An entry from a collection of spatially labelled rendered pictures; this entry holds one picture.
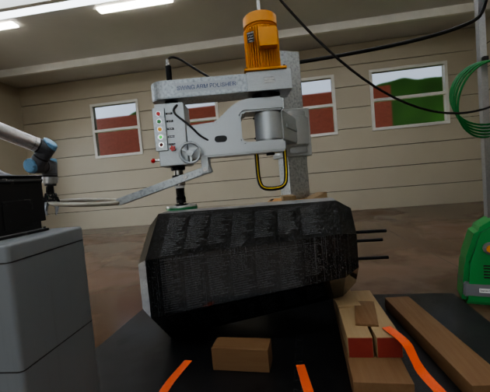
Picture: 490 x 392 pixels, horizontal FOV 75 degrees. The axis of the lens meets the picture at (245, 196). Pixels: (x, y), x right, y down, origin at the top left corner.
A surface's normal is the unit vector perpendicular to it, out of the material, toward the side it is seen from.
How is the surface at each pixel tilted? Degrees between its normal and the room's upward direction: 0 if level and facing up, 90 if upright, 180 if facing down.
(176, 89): 90
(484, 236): 90
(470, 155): 90
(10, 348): 90
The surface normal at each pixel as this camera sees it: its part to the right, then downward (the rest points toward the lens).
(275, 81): 0.01, 0.05
